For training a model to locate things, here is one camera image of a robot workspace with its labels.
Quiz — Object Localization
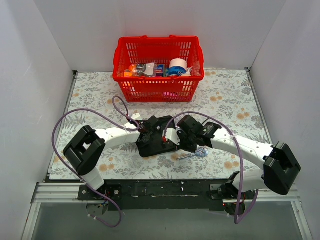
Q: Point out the silver hair scissors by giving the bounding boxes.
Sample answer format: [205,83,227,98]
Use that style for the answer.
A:
[176,146,209,161]

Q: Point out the black zippered tool case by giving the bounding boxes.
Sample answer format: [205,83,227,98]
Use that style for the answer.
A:
[136,116,177,158]

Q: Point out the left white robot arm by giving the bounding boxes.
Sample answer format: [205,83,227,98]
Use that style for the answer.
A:
[63,116,165,200]

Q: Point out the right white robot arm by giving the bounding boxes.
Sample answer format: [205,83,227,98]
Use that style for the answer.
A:
[165,115,301,199]

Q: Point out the floral patterned table mat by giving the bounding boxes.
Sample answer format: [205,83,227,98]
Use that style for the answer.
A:
[56,68,270,180]

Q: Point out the orange small box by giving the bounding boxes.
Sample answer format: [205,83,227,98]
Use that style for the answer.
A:
[123,69,133,78]

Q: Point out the colourful packaged item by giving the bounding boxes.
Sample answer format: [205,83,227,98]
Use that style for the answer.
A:
[153,64,167,78]

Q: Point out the red plastic shopping basket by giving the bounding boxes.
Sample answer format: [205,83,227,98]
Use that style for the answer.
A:
[112,35,205,103]

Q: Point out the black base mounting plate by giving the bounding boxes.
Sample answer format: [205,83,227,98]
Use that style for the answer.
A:
[77,179,238,211]

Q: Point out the white tape roll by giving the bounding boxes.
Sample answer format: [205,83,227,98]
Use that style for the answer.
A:
[168,58,188,76]

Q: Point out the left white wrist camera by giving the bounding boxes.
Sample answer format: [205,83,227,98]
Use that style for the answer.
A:
[130,113,142,121]

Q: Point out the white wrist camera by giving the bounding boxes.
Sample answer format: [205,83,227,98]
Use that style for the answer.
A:
[162,128,180,146]
[130,113,142,121]

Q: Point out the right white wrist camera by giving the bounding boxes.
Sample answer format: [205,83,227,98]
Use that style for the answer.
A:
[162,128,180,146]

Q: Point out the aluminium frame rail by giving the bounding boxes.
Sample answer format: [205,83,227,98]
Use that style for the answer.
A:
[31,183,301,203]

